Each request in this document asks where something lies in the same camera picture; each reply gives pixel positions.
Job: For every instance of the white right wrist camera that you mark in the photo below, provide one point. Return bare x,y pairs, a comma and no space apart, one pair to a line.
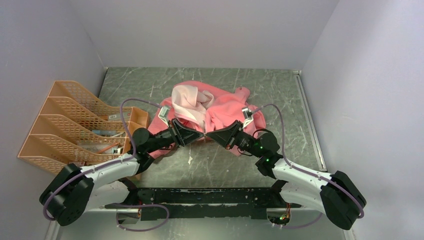
248,116

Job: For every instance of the aluminium table frame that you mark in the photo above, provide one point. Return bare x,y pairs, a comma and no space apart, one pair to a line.
111,223

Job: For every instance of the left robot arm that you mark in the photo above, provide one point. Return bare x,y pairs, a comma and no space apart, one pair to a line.
75,190

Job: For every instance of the orange mesh file rack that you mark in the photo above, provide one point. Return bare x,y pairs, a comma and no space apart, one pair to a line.
67,129

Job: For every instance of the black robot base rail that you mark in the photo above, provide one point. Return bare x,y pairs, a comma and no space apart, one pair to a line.
257,203

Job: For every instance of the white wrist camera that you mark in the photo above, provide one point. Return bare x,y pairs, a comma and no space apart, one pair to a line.
248,116
163,114

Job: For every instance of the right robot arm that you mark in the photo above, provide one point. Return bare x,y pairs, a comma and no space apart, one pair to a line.
332,194

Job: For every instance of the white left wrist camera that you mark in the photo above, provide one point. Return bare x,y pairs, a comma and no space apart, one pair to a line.
163,114

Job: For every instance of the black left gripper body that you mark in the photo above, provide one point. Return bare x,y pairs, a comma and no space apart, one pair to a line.
172,128

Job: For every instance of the pink zip-up jacket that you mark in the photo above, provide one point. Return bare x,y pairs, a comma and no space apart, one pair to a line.
206,108

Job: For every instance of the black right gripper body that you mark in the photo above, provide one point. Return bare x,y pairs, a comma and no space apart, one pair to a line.
235,134

